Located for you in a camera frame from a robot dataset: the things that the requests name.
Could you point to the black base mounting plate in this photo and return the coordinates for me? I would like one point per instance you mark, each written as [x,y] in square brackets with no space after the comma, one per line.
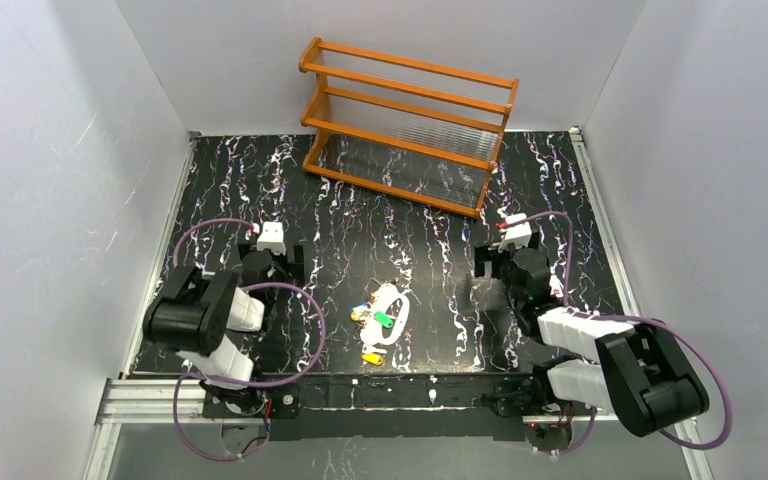
[507,407]

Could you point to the yellow key tag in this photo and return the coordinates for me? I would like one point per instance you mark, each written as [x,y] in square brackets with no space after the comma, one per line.
[373,359]

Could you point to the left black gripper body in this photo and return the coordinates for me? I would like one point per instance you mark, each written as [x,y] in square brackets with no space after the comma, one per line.
[293,255]

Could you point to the silver metal keyring plate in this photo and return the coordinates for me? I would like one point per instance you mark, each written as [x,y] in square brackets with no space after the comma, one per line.
[389,299]

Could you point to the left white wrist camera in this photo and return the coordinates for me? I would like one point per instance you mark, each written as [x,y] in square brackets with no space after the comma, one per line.
[270,237]

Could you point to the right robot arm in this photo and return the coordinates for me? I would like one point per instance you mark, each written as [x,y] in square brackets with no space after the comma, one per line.
[633,370]

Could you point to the white card box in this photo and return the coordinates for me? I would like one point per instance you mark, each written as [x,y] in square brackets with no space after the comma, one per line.
[556,286]

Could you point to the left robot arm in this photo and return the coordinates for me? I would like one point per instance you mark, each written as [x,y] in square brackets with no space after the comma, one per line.
[193,312]

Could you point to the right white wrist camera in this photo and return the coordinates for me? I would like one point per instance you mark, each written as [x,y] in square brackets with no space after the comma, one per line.
[516,233]

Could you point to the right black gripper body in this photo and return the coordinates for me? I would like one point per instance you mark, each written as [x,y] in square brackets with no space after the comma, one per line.
[483,259]

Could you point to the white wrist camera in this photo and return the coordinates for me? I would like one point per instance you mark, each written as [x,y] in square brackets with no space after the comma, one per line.
[270,237]
[516,233]

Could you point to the green key tag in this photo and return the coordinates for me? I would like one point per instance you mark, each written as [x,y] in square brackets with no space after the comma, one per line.
[384,320]

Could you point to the orange wooden rack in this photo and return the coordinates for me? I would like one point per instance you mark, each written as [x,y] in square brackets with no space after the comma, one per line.
[419,131]

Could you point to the blue key tag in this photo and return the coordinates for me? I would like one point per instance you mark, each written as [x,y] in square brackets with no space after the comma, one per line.
[359,308]

